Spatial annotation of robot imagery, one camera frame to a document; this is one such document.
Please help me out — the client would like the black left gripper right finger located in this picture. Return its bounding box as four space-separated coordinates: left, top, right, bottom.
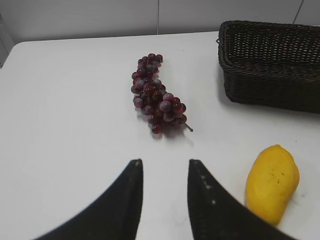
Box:
187 159 292 240

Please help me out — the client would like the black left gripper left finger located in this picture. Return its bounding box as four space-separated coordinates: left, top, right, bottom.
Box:
40 159 144 240

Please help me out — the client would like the black wicker basket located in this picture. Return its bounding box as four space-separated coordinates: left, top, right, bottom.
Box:
217 20 320 114

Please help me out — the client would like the yellow mango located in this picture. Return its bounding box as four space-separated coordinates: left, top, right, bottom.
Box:
245 144 300 226

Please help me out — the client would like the red grape bunch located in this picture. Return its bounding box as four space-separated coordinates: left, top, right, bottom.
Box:
130 53 194 135

